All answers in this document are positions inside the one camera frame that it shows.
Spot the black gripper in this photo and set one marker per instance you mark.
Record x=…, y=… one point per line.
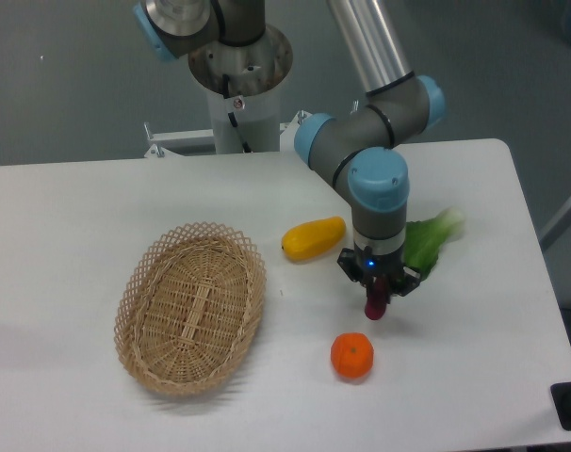
x=363, y=263

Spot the purple sweet potato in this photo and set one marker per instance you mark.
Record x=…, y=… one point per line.
x=378, y=298

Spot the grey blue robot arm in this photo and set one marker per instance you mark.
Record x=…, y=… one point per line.
x=357, y=155

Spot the green bok choy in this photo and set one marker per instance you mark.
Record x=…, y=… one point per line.
x=425, y=238

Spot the yellow mango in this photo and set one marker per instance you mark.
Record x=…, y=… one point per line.
x=311, y=239

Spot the orange tangerine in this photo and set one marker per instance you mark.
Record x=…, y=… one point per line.
x=352, y=355

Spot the woven wicker basket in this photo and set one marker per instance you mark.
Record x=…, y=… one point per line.
x=191, y=309

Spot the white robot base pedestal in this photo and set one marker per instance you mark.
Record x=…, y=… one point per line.
x=243, y=87

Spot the white metal mounting frame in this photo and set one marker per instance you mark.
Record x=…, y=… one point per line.
x=201, y=142

